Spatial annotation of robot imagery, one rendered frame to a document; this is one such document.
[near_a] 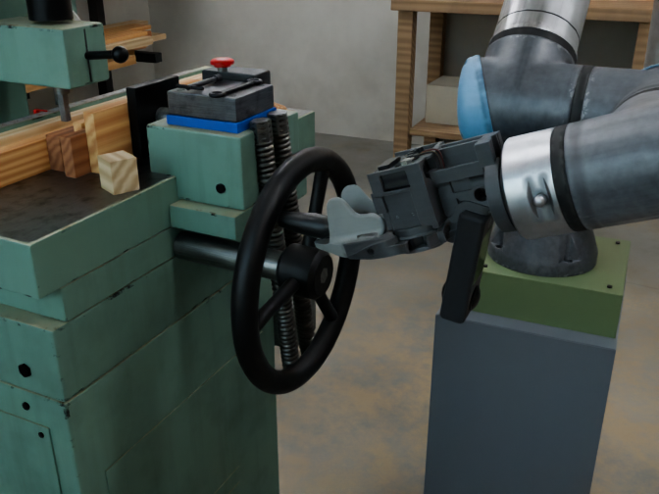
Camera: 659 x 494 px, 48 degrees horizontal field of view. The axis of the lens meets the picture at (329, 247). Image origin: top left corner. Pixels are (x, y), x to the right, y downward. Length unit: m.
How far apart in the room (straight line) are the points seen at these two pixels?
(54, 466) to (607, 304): 0.86
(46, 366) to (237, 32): 3.91
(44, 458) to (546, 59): 0.69
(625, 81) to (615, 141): 0.13
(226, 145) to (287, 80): 3.67
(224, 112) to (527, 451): 0.86
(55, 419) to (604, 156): 0.62
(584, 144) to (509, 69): 0.16
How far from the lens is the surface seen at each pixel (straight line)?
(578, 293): 1.29
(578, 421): 1.37
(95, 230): 0.83
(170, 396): 1.01
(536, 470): 1.45
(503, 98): 0.73
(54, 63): 0.95
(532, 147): 0.63
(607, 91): 0.72
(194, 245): 0.92
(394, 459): 1.86
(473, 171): 0.65
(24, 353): 0.86
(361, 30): 4.29
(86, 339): 0.85
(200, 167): 0.89
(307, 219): 0.74
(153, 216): 0.90
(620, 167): 0.60
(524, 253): 1.30
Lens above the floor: 1.19
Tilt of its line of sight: 24 degrees down
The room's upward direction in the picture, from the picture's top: straight up
